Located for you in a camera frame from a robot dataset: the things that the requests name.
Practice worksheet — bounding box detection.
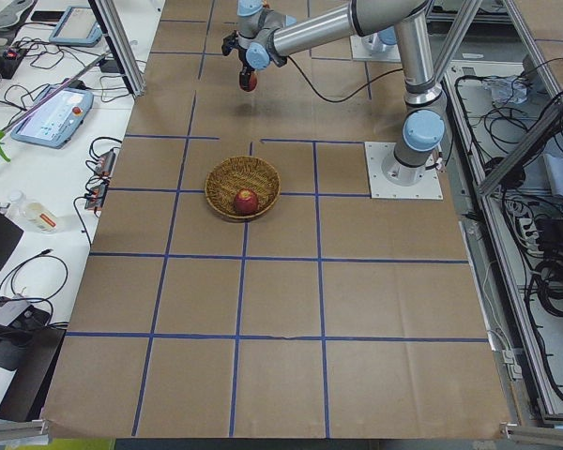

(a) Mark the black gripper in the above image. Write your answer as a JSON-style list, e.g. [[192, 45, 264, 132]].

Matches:
[[221, 30, 255, 89]]

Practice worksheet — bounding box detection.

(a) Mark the yellow-red apple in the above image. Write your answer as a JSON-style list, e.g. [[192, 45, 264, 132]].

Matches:
[[242, 72, 258, 92]]

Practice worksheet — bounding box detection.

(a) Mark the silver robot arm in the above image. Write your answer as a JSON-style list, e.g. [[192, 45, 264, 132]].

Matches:
[[361, 26, 398, 53], [221, 1, 447, 187]]

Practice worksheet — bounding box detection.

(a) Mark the woven wicker basket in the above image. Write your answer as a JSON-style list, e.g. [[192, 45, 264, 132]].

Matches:
[[205, 156, 281, 221]]

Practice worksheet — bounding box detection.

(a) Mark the dark red basket apple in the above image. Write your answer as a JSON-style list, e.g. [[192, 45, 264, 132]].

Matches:
[[233, 188, 259, 216]]

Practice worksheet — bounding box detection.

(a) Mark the black power adapter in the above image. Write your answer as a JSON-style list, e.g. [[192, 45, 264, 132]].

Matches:
[[99, 58, 121, 74]]

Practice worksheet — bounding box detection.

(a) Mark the blue teach pendant far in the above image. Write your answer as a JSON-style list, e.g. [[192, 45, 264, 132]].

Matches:
[[49, 6, 102, 47]]

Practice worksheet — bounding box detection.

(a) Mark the blue teach pendant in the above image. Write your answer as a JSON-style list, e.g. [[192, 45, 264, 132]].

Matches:
[[10, 87, 94, 148], [49, 6, 102, 47]]

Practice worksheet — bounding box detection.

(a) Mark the blue teach pendant near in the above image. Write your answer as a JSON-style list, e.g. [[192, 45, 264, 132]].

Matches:
[[10, 87, 94, 148]]

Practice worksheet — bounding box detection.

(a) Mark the clear plastic bottle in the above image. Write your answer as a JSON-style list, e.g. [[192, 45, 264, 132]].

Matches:
[[8, 190, 60, 233]]

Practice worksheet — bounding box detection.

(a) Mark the green-tipped metal stand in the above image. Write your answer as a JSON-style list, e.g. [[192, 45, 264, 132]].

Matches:
[[0, 50, 112, 162]]

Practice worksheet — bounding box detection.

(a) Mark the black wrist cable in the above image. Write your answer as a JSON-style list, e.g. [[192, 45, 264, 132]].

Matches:
[[283, 53, 407, 103]]

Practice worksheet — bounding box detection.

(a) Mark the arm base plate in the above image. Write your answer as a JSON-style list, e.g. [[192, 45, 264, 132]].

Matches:
[[350, 32, 401, 63], [364, 142, 443, 201]]

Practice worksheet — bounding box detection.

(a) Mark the aluminium frame post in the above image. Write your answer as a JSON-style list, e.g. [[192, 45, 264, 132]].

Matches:
[[88, 0, 146, 98]]

